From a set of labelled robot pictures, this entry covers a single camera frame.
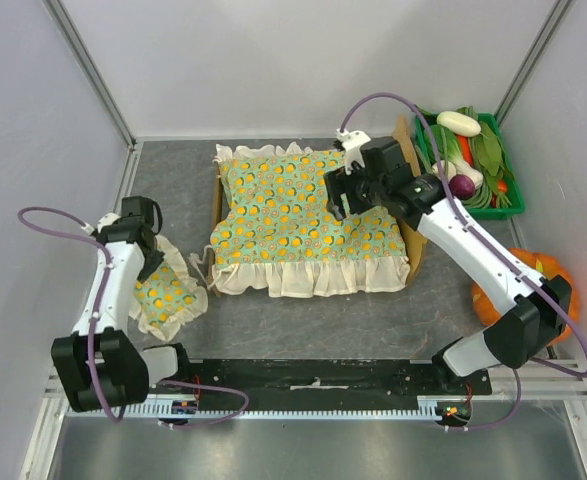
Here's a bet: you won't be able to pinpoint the orange toy carrot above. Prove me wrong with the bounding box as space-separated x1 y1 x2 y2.
457 135 474 167

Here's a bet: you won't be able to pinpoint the toy bok choy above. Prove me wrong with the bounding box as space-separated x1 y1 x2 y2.
431 125 484 189

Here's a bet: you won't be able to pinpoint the white toy radish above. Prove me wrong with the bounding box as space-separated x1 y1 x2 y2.
436 111 481 138

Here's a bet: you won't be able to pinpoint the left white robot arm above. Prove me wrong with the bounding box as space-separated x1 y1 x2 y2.
51 196 193 421

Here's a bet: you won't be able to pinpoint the large lemon print cushion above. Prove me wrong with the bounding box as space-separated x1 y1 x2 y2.
207 141 412 300

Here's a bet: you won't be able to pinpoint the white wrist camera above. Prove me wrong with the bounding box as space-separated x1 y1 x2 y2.
336 130 371 170
81 212 120 237

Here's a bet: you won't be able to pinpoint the green plastic tray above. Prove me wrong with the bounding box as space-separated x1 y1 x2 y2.
414 116 525 220

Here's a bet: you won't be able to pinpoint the green toy spinach leaves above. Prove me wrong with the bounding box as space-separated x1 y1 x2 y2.
457 106 513 194

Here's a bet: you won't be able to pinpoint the small lemon print pillow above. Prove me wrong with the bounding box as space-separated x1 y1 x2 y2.
129 235 208 342

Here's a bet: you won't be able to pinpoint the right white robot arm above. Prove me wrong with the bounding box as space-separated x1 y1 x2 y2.
324 131 572 394

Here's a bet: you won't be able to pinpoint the purple toy onion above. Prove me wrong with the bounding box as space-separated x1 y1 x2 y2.
449 174 476 200

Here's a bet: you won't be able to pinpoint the green toy long beans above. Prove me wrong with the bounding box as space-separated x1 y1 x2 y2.
408 103 495 211

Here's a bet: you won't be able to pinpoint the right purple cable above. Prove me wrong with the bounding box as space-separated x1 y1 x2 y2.
340 92 587 432

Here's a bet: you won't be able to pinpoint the grey slotted cable duct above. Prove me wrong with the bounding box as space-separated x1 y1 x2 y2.
122 394 447 419

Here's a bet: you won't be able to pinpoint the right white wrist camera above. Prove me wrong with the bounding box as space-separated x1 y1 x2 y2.
336 130 371 170

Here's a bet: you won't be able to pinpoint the orange toy pumpkin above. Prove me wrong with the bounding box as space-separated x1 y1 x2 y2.
471 247 582 346

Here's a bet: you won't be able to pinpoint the wooden pet bed frame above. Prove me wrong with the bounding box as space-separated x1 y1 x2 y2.
210 114 428 296

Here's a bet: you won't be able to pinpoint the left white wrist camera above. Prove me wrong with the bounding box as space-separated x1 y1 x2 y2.
81 212 120 237

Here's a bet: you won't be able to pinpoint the white cushion tie cord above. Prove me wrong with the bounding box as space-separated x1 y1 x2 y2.
188 244 217 289

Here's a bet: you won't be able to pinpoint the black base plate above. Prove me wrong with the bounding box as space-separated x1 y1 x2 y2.
177 359 492 408

